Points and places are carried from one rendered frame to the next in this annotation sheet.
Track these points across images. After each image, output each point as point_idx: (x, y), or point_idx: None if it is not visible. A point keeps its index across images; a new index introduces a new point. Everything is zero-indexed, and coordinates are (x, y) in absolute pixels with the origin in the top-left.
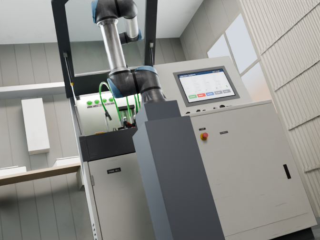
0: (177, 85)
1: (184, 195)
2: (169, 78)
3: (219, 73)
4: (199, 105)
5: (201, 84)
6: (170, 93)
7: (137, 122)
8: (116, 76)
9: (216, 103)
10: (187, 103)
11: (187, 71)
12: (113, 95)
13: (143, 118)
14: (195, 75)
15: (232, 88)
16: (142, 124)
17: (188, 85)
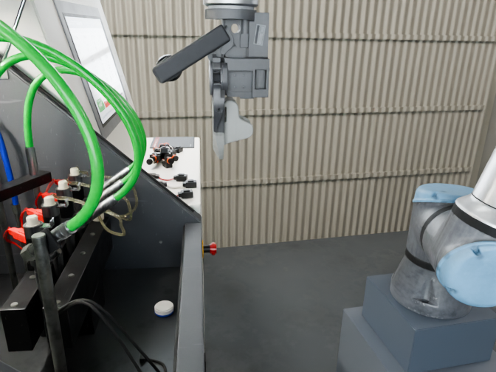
0: (72, 55)
1: None
2: (54, 21)
3: (101, 31)
4: (111, 133)
5: (97, 63)
6: (73, 87)
7: (425, 348)
8: None
9: (120, 124)
10: (102, 128)
11: (70, 4)
12: (494, 305)
13: (467, 347)
14: (82, 25)
15: (120, 82)
16: (451, 356)
17: (86, 64)
